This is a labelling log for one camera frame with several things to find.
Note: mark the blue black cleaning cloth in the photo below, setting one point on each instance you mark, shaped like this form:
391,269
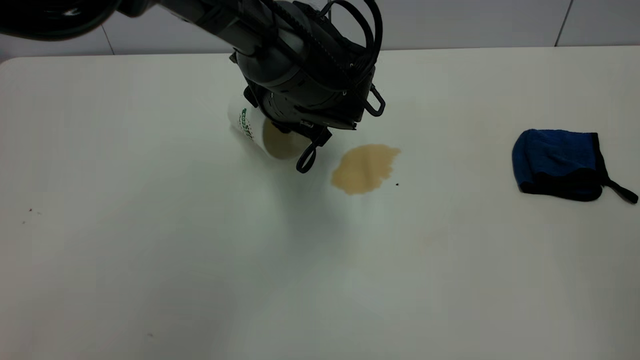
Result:
555,155

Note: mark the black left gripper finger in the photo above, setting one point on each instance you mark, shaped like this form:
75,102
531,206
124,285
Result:
376,102
306,162

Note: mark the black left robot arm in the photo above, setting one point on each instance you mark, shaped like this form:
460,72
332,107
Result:
200,11

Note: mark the white paper cup green logo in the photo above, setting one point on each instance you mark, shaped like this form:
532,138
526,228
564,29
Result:
250,130

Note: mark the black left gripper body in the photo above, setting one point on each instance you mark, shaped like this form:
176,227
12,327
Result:
305,80

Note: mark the brown coffee spill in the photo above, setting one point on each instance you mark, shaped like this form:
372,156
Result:
364,169

